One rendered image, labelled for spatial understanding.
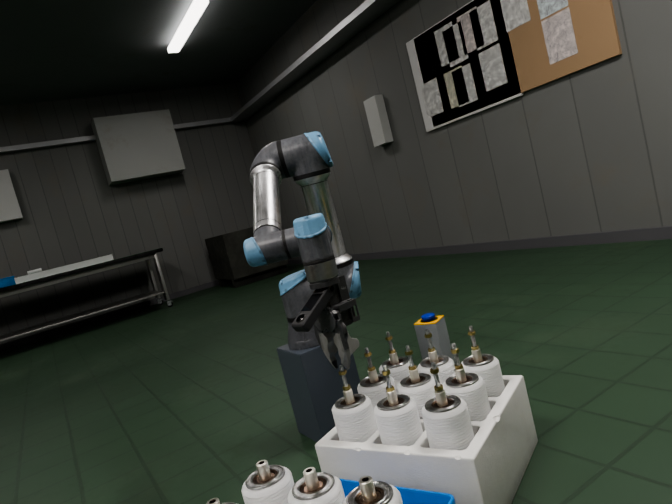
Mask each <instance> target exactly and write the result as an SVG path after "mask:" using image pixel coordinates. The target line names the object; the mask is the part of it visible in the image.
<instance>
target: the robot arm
mask: <svg viewBox="0 0 672 504"><path fill-rule="evenodd" d="M332 166H333V162H332V159H331V156H330V154H329V151H328V149H327V146H326V144H325V141H324V139H323V137H322V135H321V133H320V132H317V131H314V132H310V133H304V134H301V135H298V136H294V137H290V138H286V139H283V140H279V141H274V142H272V143H270V144H268V145H266V146H265V147H264V148H263V149H262V150H261V151H260V152H259V153H258V154H257V156H256V157H255V159H254V161H253V163H252V165H251V168H250V182H251V184H252V186H253V237H250V238H249V239H246V240H245V241H244V243H243V248H244V254H245V257H246V260H247V262H248V264H249V265H250V266H252V267H257V266H263V265H268V264H271V263H275V262H279V261H283V260H287V259H291V258H295V257H299V256H301V258H302V262H303V266H304V270H301V271H298V272H296V273H293V274H291V275H289V276H287V277H285V278H283V279H281V280H280V282H279V290H280V296H281V298H282V302H283V306H284V310H285V313H286V317H287V321H288V346H289V349H291V350H303V349H308V348H312V347H316V346H319V345H320V347H321V349H322V350H323V352H324V354H325V356H326V357H327V359H328V360H329V362H330V363H331V364H332V366H333V367H334V368H335V369H337V368H338V365H337V360H336V358H335V356H334V354H335V353H336V352H337V351H338V354H339V356H340V358H341V364H342V365H343V366H344V367H345V369H346V370H348V369H350V363H351V358H350V357H351V355H352V354H353V353H354V352H355V350H356V349H357V348H358V347H359V341H358V339H357V338H351V337H350V335H349V333H348V331H347V327H346V326H348V325H350V324H352V322H356V321H358V320H360V315H359V311H358V307H357V303H356V299H355V298H358V297H360V295H361V283H360V274H359V265H358V262H357V261H354V262H353V258H352V256H351V255H349V254H347V253H346V250H345V246H344V242H343V238H342V235H341V231H340V227H339V223H338V219H337V215H336V211H335V207H334V203H333V200H332V196H331V192H330V188H329V184H328V177H329V175H330V173H331V172H330V168H329V167H332ZM289 177H293V178H294V182H295V183H297V184H298V185H300V186H301V189H302V193H303V197H304V201H305V204H306V208H307V212H308V216H305V217H301V218H297V219H295V220H294V221H293V228H289V229H284V230H282V223H281V208H280V192H279V185H280V184H281V181H282V179H284V178H289ZM354 305H355V307H356V311H357V316H356V315H355V311H354V307H353V306H354ZM334 333H336V334H334Z"/></svg>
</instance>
